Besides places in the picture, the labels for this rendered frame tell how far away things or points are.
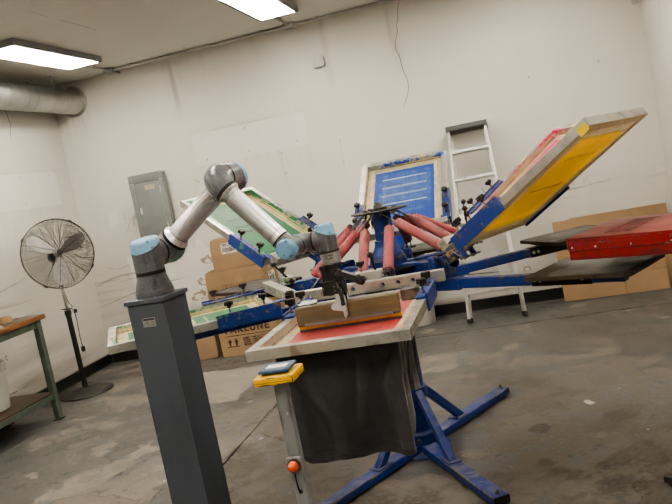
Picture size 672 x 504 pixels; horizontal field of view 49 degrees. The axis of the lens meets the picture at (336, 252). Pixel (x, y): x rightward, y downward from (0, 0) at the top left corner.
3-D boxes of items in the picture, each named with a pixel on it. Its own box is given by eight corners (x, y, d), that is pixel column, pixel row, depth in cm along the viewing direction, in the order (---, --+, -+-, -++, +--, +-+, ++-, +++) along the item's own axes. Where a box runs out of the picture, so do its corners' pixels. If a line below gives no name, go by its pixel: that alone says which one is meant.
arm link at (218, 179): (203, 158, 272) (301, 245, 265) (217, 157, 282) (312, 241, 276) (186, 182, 276) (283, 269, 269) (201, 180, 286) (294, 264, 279)
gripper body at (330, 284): (328, 294, 289) (321, 264, 287) (349, 290, 286) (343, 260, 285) (324, 298, 281) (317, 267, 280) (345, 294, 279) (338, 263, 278)
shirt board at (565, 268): (669, 270, 312) (666, 251, 311) (632, 293, 283) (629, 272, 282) (417, 282, 405) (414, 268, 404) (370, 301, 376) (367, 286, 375)
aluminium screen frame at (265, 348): (411, 339, 243) (409, 328, 242) (246, 362, 257) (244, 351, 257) (434, 292, 319) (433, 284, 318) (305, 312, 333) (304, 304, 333)
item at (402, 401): (418, 456, 257) (395, 336, 253) (296, 468, 268) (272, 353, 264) (419, 452, 260) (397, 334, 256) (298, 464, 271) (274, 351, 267)
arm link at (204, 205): (136, 251, 301) (219, 156, 282) (156, 245, 315) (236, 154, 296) (156, 273, 299) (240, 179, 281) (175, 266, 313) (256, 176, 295)
